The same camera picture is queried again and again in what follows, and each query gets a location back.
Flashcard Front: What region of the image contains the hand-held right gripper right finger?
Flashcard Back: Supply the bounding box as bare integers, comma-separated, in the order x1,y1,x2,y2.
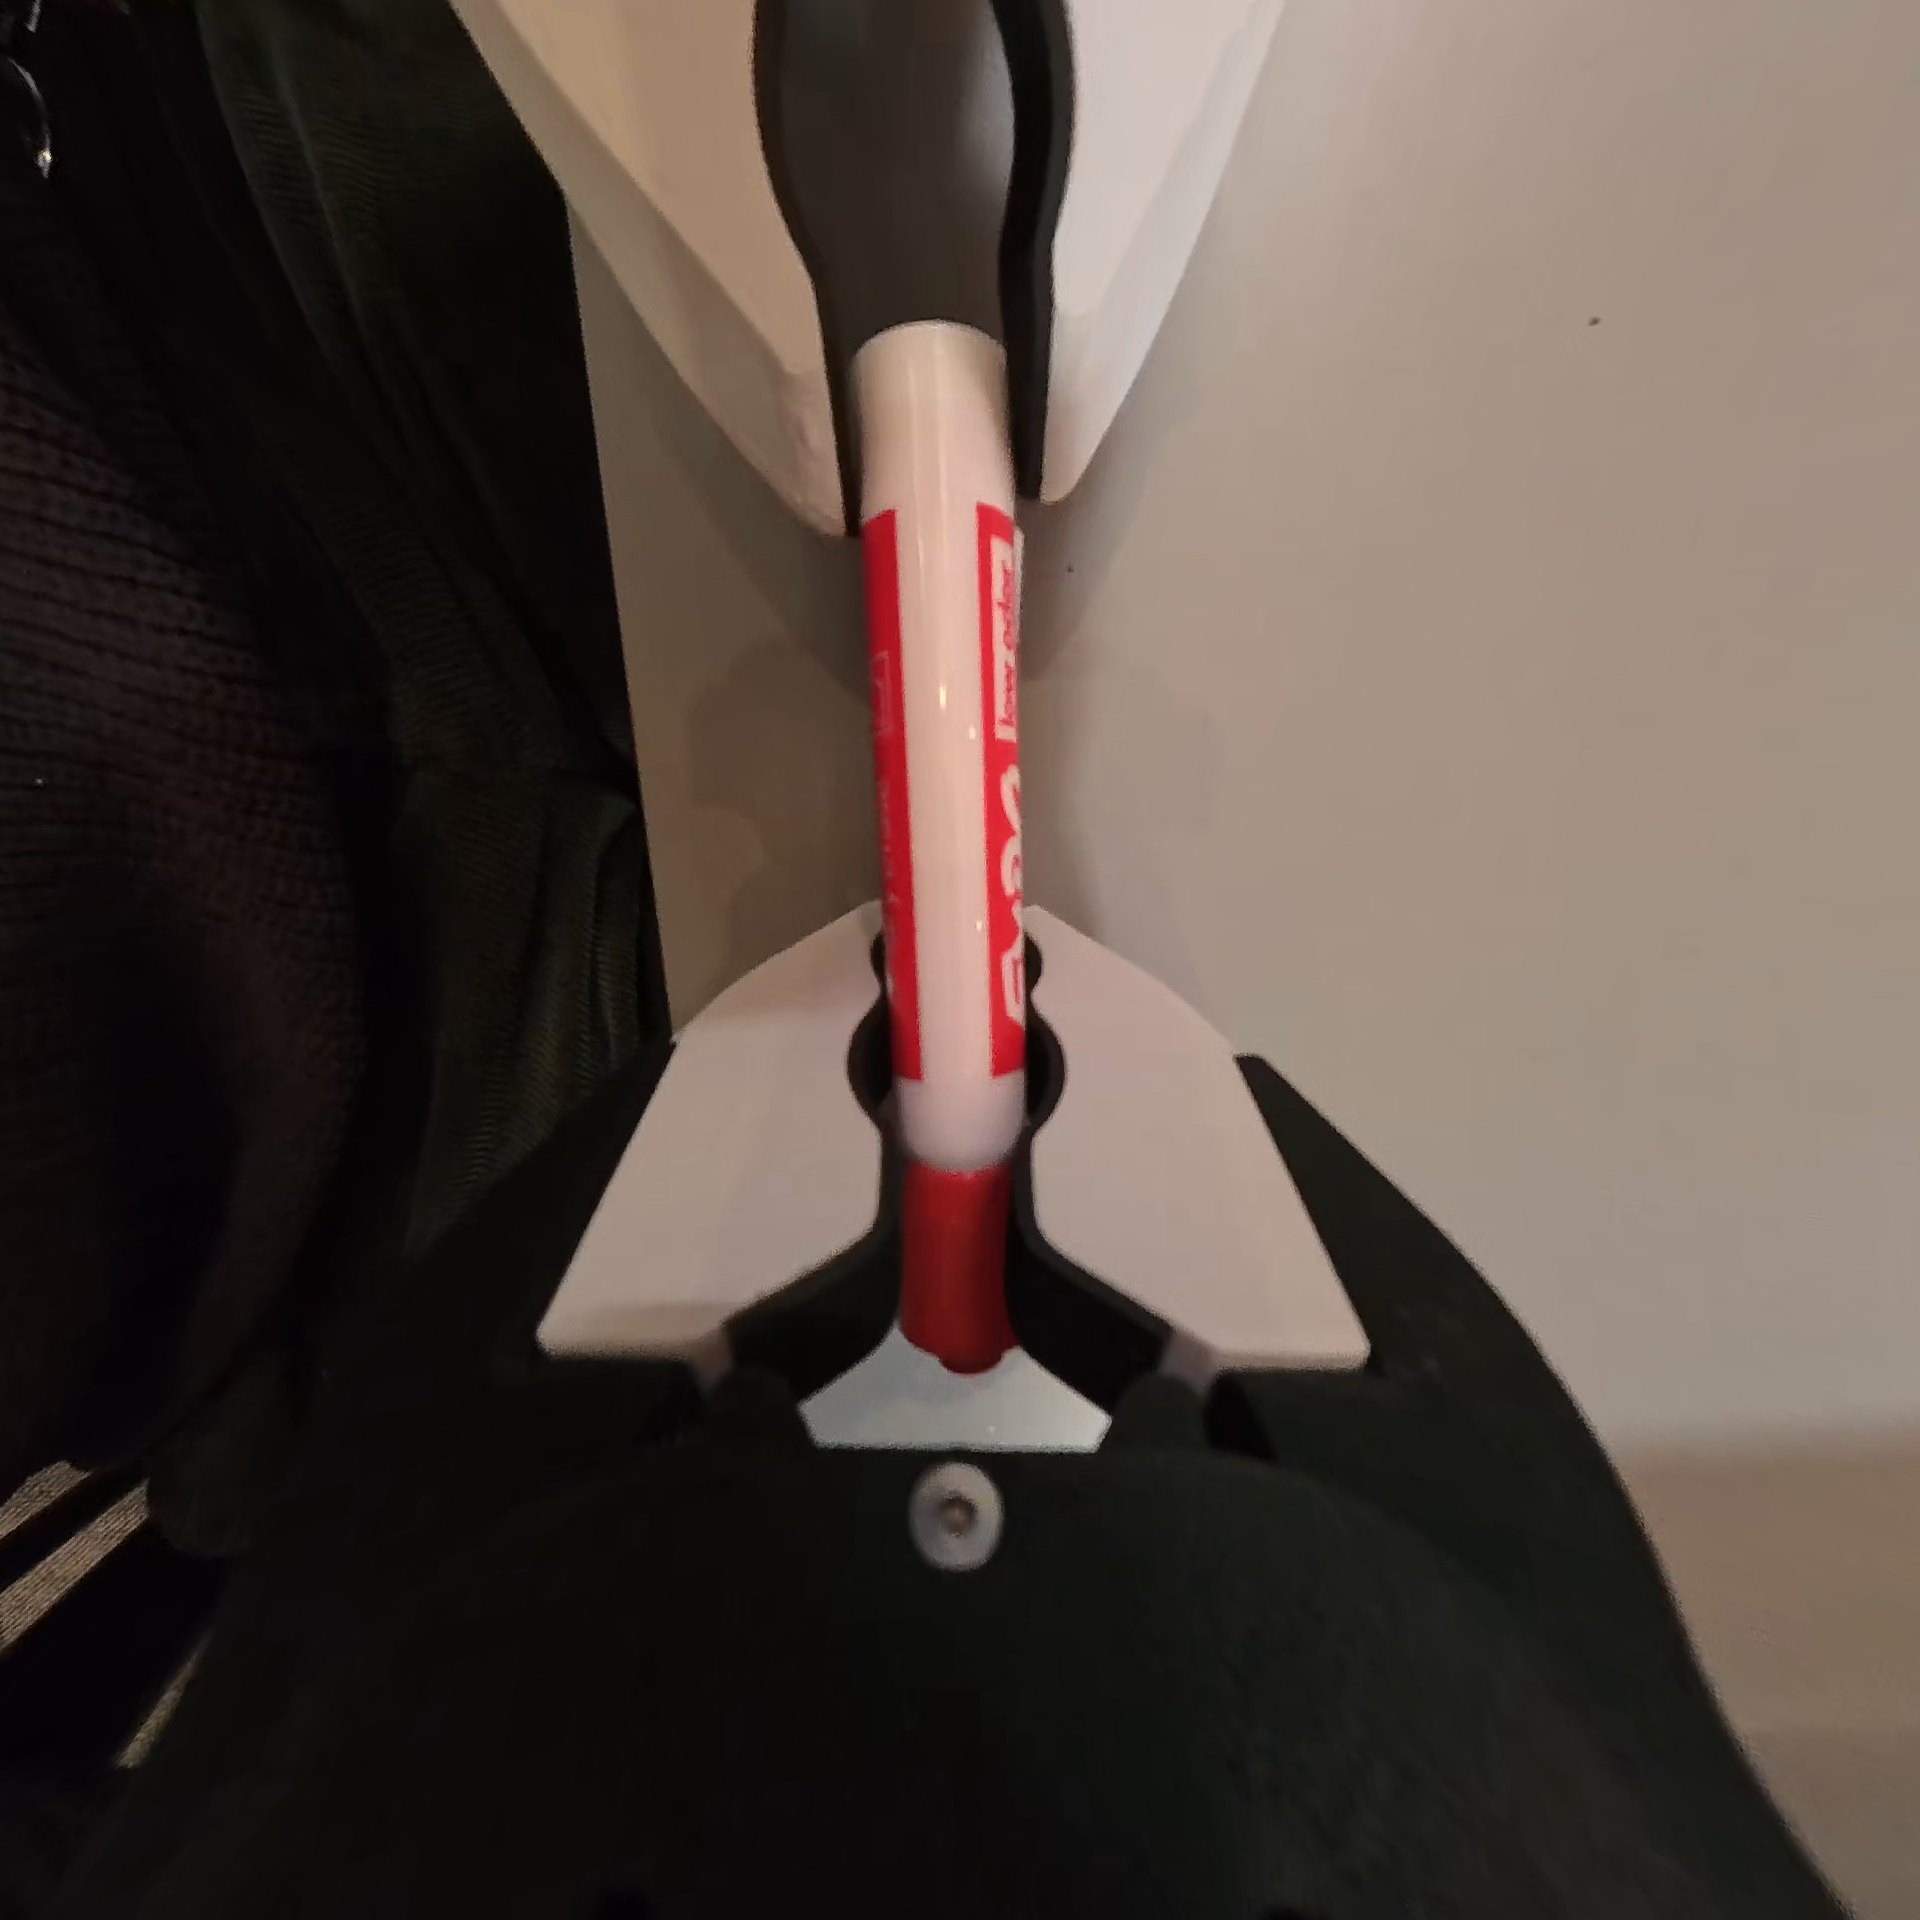
1009,901,1375,1384

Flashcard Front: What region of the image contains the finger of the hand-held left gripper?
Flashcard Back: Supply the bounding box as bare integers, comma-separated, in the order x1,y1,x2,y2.
902,0,1297,504
451,0,903,536

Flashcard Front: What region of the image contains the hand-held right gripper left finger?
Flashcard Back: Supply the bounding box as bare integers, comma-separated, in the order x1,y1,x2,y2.
535,895,906,1374

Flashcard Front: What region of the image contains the red dry erase marker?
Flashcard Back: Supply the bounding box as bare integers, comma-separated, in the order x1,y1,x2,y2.
848,320,1041,1376

